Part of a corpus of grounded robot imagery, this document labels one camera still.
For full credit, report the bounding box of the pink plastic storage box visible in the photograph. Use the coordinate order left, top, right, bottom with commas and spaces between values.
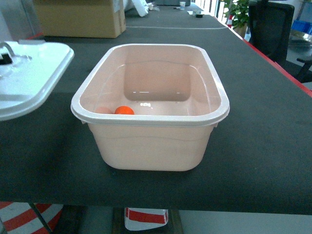
71, 43, 230, 171

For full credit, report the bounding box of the green potted plant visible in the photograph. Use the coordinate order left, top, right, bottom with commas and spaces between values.
224, 0, 249, 38

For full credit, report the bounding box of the white box lid grey handle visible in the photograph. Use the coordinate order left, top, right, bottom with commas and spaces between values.
0, 40, 74, 121

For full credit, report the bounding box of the white paper cup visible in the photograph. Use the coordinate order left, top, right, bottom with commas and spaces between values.
179, 1, 186, 10

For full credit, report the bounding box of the orange cylindrical capacitor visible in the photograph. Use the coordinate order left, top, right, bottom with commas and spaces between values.
114, 106, 135, 115

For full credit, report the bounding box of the black table mat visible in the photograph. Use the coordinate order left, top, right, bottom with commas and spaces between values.
0, 7, 312, 215

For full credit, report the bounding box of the blue bin right shelf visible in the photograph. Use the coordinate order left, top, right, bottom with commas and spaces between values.
292, 20, 312, 34

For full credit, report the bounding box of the red white traffic cone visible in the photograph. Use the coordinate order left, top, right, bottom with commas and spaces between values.
112, 207, 183, 234

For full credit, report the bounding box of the cardboard box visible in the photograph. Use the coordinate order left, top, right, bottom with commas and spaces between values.
33, 0, 126, 39

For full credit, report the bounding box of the black office chair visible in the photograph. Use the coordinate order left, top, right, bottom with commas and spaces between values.
249, 0, 312, 83

